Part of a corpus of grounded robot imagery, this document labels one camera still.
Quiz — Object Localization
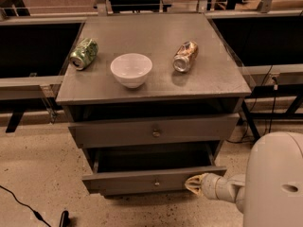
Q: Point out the grey drawer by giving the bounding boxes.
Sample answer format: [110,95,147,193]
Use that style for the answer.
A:
[69,113,240,148]
[82,142,226,197]

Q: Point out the grey wooden drawer cabinet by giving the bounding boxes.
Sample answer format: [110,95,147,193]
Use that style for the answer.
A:
[56,13,253,172]

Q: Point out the crushed green soda can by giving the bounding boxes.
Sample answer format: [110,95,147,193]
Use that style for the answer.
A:
[69,38,98,70]

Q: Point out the crushed orange soda can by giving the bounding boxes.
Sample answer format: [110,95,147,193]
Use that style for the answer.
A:
[172,41,199,73]

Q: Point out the white ceramic bowl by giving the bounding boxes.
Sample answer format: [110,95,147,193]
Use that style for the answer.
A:
[110,53,152,88]

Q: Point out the black cables by table leg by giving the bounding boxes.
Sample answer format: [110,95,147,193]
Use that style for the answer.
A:
[225,65,280,145]

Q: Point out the grey top drawer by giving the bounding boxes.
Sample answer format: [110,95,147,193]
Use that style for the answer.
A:
[69,113,240,148]

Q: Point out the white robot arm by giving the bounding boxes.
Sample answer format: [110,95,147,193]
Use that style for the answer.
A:
[185,131,303,227]

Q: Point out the black floor cable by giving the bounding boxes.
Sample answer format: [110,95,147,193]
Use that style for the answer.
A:
[0,184,53,227]

